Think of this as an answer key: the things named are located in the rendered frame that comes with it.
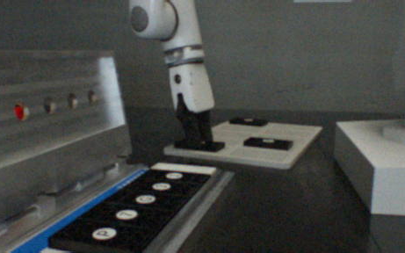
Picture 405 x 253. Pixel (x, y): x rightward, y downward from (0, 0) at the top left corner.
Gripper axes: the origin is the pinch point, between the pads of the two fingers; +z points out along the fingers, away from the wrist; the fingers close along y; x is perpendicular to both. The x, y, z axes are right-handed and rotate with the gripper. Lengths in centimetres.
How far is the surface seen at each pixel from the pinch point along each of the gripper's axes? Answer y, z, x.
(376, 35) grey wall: 198, -22, -32
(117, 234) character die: -44.2, 2.9, -12.0
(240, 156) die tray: -3.2, 4.7, -9.6
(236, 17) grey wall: 173, -51, 47
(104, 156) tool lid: -28.1, -2.4, 1.7
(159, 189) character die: -31.3, 2.2, -9.0
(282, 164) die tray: -4.3, 6.7, -18.0
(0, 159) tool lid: -46.2, -6.3, 0.0
